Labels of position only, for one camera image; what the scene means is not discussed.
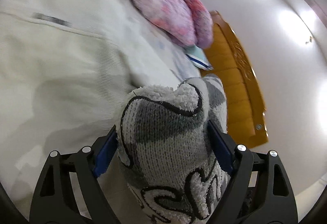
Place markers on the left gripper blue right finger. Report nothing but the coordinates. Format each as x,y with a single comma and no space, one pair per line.
259,190

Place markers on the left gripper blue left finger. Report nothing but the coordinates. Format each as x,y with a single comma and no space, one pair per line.
54,201

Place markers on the grey white checkered cardigan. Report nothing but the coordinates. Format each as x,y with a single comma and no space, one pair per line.
164,150

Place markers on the wooden headboard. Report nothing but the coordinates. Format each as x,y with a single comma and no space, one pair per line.
245,104

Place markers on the teal blue striped pillow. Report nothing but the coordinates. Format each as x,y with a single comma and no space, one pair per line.
198,58

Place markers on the floral bed sheet mattress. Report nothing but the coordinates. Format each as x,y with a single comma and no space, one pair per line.
158,45

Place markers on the white corduroy jacket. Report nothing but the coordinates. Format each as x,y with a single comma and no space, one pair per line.
66,66

